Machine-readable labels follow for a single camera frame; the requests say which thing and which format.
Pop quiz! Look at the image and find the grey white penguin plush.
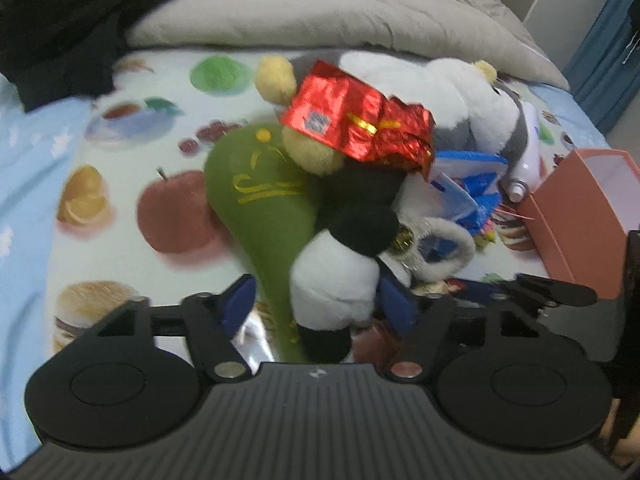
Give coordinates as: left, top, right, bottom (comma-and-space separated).
254, 49, 532, 177

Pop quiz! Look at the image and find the black clothing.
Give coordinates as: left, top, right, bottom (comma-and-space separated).
0, 0, 217, 112

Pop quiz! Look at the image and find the blue curtain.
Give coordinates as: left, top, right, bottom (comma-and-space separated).
564, 0, 640, 137

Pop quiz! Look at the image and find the green embroidered plush toy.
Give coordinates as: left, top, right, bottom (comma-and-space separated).
203, 122, 327, 364

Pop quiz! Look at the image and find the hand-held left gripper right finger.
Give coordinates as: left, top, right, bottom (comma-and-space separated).
376, 277, 557, 384

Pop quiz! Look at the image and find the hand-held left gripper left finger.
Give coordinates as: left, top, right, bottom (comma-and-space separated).
94, 273, 261, 384

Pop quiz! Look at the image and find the fruit printed plastic sheet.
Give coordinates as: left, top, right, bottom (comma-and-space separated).
44, 44, 617, 362

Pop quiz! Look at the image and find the white fluffy ring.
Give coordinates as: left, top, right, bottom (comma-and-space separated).
392, 219, 477, 284

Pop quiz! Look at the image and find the black white panda plush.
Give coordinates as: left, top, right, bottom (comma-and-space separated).
289, 160, 417, 364

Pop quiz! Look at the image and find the white bottle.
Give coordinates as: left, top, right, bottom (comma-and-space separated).
502, 102, 544, 202

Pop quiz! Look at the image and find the blue plastic bag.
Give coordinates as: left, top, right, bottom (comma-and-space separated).
429, 149, 509, 237

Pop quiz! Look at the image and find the salmon cardboard box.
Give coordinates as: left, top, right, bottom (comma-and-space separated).
514, 148, 640, 302

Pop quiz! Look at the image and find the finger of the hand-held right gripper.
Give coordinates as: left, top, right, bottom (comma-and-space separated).
501, 273, 599, 309

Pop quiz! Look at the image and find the red foil packet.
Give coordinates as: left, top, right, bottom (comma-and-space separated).
279, 59, 436, 182

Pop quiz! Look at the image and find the grey duvet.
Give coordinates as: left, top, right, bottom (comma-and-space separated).
127, 0, 571, 94

